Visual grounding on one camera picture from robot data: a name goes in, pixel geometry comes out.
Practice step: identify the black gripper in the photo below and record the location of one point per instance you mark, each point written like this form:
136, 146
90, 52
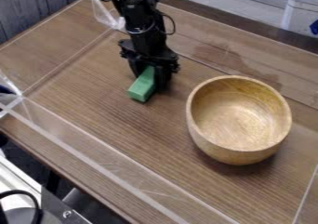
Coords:
166, 58

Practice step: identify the green rectangular block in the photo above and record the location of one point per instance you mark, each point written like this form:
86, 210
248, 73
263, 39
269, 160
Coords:
144, 86

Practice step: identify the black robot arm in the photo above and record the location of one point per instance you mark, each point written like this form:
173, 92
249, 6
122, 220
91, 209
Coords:
146, 48

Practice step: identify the brown wooden bowl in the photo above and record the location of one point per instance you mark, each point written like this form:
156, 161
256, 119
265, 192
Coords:
238, 119

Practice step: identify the clear acrylic front barrier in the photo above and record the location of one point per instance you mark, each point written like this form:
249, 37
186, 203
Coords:
141, 196

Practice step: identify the white container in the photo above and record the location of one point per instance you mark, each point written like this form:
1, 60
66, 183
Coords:
301, 17

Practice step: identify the clear acrylic corner bracket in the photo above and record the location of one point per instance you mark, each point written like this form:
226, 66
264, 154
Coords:
108, 16

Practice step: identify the grey metal bracket with screw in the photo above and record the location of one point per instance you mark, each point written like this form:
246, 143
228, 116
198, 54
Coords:
47, 210

